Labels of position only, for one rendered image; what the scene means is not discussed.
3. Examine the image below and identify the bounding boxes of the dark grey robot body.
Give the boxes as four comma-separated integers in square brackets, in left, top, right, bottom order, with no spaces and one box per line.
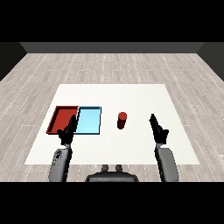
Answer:
[85,164,140,183]

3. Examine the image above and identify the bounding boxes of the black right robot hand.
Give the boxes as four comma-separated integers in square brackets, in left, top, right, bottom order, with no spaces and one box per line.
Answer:
[149,113,170,144]

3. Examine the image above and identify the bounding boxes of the red can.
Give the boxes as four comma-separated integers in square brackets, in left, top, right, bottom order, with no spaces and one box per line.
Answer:
[116,111,128,130]

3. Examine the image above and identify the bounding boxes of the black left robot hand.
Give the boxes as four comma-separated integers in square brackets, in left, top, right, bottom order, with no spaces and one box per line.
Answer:
[57,114,79,146]

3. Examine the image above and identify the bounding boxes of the light blue shallow open box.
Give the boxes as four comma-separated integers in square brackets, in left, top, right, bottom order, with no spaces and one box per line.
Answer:
[73,106,102,136]

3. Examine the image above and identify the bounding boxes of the red shallow open box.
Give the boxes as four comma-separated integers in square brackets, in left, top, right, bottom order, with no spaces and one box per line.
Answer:
[45,105,80,136]

